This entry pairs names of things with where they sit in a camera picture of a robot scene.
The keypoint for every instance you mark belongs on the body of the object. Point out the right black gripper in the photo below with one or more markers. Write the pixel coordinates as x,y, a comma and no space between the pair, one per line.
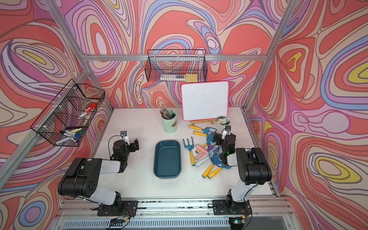
218,138

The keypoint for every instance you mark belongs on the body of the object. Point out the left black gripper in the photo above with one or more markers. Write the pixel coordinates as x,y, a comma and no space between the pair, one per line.
133,145

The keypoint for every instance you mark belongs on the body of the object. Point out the purple rake pink handle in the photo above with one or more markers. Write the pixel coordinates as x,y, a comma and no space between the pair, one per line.
199,156
206,150

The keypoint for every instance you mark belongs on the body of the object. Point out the teal storage box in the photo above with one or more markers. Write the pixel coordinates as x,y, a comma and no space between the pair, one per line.
167,159

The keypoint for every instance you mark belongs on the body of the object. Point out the light blue rake white handle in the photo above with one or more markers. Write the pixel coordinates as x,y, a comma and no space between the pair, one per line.
204,158

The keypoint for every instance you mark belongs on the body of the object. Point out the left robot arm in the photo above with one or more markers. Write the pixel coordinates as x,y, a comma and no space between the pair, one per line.
82,177

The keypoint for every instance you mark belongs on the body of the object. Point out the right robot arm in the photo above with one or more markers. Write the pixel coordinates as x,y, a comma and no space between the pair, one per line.
253,170

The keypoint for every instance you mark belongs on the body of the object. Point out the wooden easel stand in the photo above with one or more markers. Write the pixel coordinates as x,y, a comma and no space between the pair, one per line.
211,121

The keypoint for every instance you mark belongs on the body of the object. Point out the green pen cup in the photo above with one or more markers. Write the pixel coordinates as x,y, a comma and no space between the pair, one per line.
169,120

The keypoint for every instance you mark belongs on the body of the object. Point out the pink framed whiteboard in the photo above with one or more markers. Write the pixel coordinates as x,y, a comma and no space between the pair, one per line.
205,100

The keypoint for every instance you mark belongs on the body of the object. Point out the red marker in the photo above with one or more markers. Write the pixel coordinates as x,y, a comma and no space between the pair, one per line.
88,110

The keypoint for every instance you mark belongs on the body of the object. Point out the blue marker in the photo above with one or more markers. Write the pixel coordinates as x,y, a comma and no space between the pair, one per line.
70,134

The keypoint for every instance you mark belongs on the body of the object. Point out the yellow eraser in basket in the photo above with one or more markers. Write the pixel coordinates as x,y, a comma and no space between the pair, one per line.
191,78

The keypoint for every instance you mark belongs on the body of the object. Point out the left wire basket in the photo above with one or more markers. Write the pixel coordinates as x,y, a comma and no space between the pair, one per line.
71,101

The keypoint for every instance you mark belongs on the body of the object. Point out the wire basket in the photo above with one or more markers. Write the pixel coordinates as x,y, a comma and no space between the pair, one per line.
173,64
71,101

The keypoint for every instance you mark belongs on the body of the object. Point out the back wire basket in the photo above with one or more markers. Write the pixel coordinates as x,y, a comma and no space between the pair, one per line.
173,64

